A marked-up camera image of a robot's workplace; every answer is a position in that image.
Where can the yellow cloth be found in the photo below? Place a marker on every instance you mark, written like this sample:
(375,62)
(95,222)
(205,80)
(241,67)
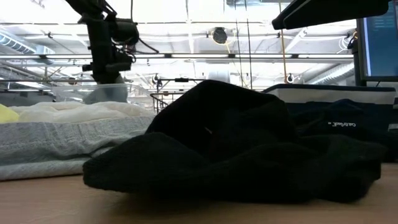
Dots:
(6,115)

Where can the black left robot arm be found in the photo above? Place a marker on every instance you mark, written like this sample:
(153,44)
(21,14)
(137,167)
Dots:
(90,9)

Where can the white cloth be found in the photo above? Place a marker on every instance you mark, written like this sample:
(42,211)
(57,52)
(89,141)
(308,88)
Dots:
(77,113)

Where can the round black ceiling lamp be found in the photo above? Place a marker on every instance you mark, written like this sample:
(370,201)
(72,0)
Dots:
(219,35)

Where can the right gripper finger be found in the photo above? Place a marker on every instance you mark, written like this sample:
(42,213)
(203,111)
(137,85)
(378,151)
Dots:
(284,11)
(335,14)

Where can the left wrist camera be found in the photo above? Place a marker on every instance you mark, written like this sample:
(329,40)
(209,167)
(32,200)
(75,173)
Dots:
(124,31)

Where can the black computer monitor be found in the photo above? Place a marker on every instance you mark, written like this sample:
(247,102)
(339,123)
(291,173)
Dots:
(382,40)

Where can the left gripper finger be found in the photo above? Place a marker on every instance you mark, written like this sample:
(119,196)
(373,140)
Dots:
(107,78)

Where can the long ceiling light bar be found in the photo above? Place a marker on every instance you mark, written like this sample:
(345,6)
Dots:
(248,56)

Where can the clear plastic bin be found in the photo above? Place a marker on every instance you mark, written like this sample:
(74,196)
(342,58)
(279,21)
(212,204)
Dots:
(140,93)

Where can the grey cloth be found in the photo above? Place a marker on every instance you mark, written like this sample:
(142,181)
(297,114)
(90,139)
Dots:
(46,146)

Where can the white cylinder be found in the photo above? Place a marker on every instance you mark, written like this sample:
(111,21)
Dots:
(219,76)

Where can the navy blue cloth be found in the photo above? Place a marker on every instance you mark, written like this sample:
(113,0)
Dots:
(342,130)

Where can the black metal rack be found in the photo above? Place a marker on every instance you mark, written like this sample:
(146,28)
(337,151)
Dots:
(182,80)

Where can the navy fabric bin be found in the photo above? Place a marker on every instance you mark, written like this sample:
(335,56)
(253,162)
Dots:
(326,96)

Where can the black cloth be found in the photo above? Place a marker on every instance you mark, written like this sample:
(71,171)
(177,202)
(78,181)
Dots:
(217,155)

